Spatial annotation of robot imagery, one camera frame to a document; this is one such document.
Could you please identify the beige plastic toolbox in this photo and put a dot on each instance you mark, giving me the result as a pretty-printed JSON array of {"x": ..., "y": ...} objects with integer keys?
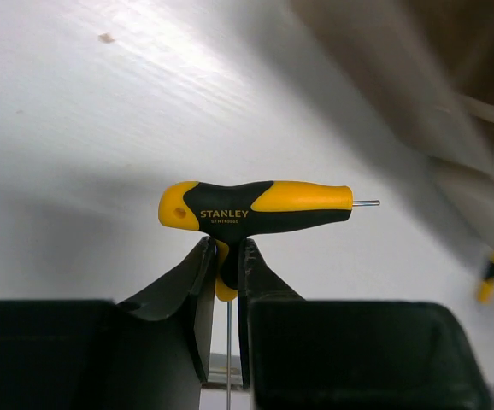
[{"x": 427, "y": 69}]

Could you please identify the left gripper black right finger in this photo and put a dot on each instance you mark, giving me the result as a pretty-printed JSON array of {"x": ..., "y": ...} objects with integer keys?
[{"x": 349, "y": 354}]

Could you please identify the yellow T-handle hex key short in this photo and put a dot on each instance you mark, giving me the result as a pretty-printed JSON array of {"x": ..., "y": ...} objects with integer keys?
[{"x": 485, "y": 291}]

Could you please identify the yellow T-handle hex key long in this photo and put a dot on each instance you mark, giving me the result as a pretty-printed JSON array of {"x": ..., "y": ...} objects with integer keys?
[{"x": 247, "y": 209}]

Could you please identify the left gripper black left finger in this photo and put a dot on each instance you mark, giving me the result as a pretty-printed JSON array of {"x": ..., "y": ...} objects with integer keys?
[{"x": 150, "y": 351}]

